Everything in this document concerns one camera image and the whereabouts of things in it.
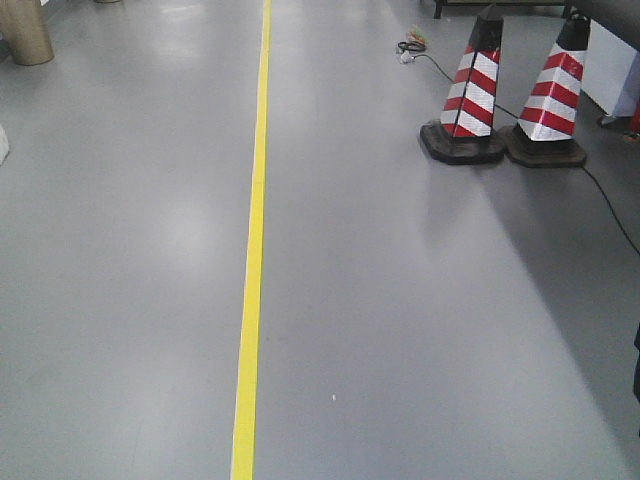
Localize red-white traffic cone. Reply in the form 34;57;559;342
420;4;506;165
499;12;591;168

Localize black floor cable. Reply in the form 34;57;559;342
397;39;640;257

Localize left red-white traffic cone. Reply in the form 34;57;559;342
420;4;506;165

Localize right red-white traffic cone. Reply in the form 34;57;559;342
499;12;591;168

